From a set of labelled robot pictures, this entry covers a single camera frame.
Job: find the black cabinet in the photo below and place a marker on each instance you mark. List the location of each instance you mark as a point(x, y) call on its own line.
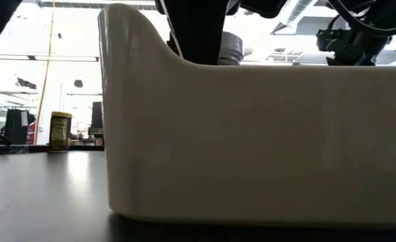
point(16, 127)

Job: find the yellow-lid brown spice jar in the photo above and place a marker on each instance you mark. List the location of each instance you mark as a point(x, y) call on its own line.
point(60, 132)

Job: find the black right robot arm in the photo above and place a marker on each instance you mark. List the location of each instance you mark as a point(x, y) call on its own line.
point(386, 13)

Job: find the grey ceiling duct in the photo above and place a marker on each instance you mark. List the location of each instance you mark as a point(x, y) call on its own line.
point(296, 15)

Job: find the white plastic bin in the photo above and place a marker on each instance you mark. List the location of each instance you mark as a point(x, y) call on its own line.
point(251, 141)

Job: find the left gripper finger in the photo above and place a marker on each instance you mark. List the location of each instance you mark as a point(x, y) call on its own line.
point(201, 40)

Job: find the white-lid seasoning jar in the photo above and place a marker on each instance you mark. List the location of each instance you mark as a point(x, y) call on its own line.
point(231, 43)

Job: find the black table frame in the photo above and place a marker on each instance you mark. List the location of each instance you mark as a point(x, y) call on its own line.
point(83, 148)

